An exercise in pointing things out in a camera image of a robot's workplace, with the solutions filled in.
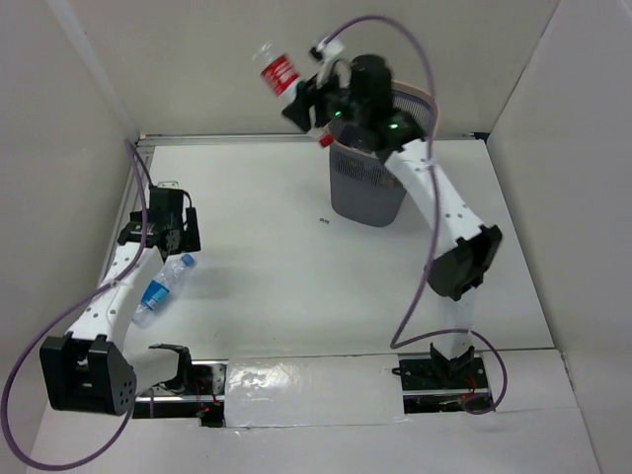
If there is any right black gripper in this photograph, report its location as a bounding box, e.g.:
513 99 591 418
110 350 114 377
279 60 366 134

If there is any red label clear bottle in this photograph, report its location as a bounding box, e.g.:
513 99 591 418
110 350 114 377
253 42 334 148

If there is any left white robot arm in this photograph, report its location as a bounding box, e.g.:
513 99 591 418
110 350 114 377
39 186 201 416

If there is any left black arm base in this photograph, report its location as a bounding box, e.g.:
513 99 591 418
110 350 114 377
132 359 228 429

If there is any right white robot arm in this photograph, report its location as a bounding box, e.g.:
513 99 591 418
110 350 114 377
262 54 503 327

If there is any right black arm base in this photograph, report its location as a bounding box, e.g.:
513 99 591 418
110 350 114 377
391 345 493 415

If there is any grey mesh waste bin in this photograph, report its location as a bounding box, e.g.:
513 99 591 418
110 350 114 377
329 81 438 227

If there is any white taped cover sheet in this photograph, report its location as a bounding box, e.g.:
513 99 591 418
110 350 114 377
224 355 405 429

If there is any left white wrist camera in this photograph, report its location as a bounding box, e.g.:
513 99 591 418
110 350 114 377
156 180 180 189

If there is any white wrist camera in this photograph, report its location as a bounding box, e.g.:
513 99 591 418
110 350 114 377
156 180 180 189
309 39 345 86

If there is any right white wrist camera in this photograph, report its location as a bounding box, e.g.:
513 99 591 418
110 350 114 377
309 39 345 86

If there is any aluminium frame rail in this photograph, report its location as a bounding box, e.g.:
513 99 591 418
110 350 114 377
98 130 488 287

